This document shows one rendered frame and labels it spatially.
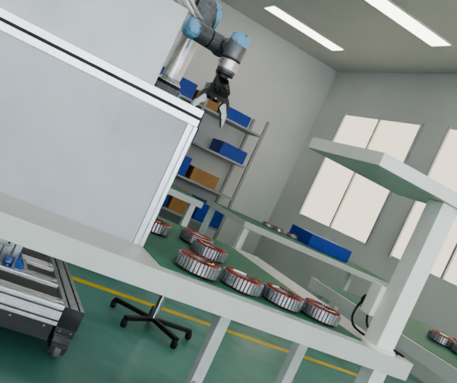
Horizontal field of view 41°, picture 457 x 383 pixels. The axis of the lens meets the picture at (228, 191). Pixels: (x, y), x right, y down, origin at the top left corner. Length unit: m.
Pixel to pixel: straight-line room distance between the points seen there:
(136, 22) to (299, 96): 8.32
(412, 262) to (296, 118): 8.15
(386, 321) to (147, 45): 0.93
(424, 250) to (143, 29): 0.91
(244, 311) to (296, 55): 8.41
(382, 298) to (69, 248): 0.86
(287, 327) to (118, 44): 0.78
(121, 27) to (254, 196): 8.23
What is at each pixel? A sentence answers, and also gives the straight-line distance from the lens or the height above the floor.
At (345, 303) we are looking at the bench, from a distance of 2.59.
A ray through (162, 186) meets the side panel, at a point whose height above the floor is 0.90.
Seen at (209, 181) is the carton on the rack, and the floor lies 0.87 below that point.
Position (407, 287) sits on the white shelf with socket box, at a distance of 1.68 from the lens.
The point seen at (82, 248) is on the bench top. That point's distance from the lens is 1.28.
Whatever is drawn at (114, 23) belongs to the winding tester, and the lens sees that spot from 1.48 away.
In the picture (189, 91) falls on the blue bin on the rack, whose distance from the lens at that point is 8.44.
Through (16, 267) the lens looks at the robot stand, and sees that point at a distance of 2.93.
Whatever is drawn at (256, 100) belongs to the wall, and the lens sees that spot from 9.42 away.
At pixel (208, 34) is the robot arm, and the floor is 1.45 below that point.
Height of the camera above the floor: 0.98
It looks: 1 degrees down
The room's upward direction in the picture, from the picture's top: 25 degrees clockwise
